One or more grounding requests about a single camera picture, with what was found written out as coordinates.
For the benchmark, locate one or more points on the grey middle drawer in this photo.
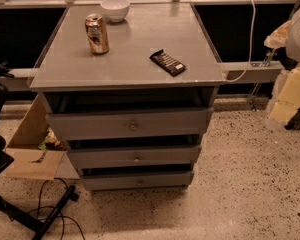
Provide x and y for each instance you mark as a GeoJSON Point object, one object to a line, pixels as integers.
{"type": "Point", "coordinates": [136, 156]}

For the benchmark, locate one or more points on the white ceramic bowl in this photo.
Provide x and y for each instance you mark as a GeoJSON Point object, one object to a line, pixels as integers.
{"type": "Point", "coordinates": [115, 10]}

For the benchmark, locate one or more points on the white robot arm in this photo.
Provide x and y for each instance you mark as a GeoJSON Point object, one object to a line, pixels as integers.
{"type": "Point", "coordinates": [285, 102]}

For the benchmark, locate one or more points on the brown cardboard box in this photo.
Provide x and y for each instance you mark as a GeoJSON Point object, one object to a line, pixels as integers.
{"type": "Point", "coordinates": [30, 161]}

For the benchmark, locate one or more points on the grey top drawer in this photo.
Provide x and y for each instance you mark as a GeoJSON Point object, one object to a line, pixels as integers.
{"type": "Point", "coordinates": [128, 124]}

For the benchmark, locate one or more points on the dark chocolate bar wrapper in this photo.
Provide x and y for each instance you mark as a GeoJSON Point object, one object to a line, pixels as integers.
{"type": "Point", "coordinates": [170, 65]}

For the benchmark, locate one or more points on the grey drawer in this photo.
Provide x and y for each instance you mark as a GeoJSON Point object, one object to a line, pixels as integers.
{"type": "Point", "coordinates": [138, 180]}
{"type": "Point", "coordinates": [128, 124]}
{"type": "Point", "coordinates": [136, 156]}

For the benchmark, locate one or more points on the gold soda can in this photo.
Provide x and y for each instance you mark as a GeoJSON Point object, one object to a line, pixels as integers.
{"type": "Point", "coordinates": [96, 31]}

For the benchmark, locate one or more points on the grey bottom drawer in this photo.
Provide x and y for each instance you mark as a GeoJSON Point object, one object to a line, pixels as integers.
{"type": "Point", "coordinates": [138, 180]}

